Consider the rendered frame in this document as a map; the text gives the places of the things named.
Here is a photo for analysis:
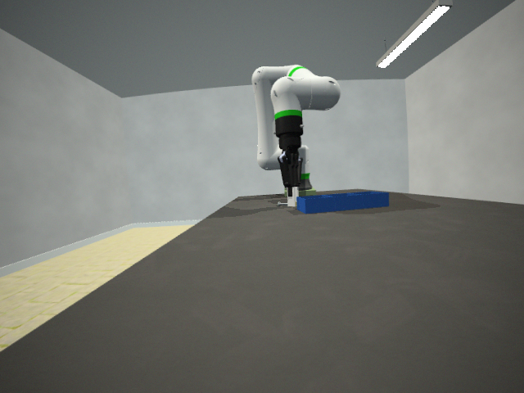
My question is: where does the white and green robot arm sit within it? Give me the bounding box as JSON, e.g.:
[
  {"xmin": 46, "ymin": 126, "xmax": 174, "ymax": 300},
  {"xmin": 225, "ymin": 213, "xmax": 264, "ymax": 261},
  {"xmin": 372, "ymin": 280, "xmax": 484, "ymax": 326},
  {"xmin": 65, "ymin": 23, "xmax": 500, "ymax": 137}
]
[{"xmin": 252, "ymin": 65, "xmax": 341, "ymax": 191}]

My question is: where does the blue three-compartment bin rack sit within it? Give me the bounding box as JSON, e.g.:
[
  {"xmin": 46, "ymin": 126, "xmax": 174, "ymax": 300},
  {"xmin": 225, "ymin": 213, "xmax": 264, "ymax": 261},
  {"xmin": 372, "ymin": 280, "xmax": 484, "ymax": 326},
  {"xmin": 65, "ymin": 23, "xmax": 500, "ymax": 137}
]
[{"xmin": 297, "ymin": 192, "xmax": 389, "ymax": 214}]

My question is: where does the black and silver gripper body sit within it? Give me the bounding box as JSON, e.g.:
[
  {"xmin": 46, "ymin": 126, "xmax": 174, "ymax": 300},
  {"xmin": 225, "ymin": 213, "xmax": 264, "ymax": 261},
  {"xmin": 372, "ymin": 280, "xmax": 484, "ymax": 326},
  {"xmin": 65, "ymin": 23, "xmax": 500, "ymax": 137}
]
[{"xmin": 278, "ymin": 135, "xmax": 301, "ymax": 164}]

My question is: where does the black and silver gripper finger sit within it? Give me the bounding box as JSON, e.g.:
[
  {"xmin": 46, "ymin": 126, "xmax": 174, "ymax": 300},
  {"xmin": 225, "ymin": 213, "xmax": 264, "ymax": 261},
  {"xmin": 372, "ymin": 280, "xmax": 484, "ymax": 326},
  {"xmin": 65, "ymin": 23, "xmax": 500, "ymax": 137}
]
[
  {"xmin": 294, "ymin": 153, "xmax": 303, "ymax": 197},
  {"xmin": 278, "ymin": 152, "xmax": 296, "ymax": 206}
]

